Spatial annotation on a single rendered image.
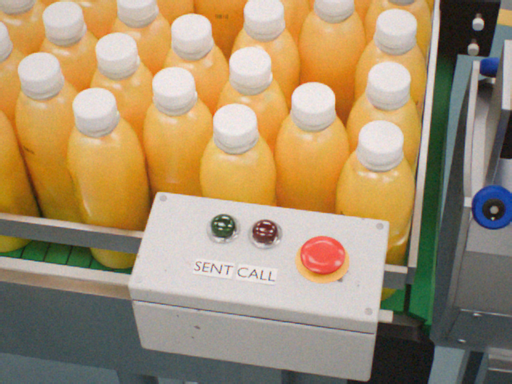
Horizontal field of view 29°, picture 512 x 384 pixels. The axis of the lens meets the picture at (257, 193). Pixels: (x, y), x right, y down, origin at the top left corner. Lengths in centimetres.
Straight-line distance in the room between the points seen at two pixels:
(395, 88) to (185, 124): 20
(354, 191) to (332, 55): 18
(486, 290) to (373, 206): 24
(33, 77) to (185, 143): 15
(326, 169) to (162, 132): 16
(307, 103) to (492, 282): 32
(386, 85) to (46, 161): 34
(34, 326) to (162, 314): 34
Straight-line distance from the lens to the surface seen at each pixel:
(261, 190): 92
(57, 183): 103
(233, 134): 88
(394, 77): 93
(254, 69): 93
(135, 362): 116
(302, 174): 93
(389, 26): 98
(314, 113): 89
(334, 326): 80
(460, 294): 111
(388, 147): 87
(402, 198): 91
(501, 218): 103
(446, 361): 205
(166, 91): 92
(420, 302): 104
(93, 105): 92
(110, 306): 106
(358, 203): 90
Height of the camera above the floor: 176
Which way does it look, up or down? 51 degrees down
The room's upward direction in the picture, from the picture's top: 2 degrees counter-clockwise
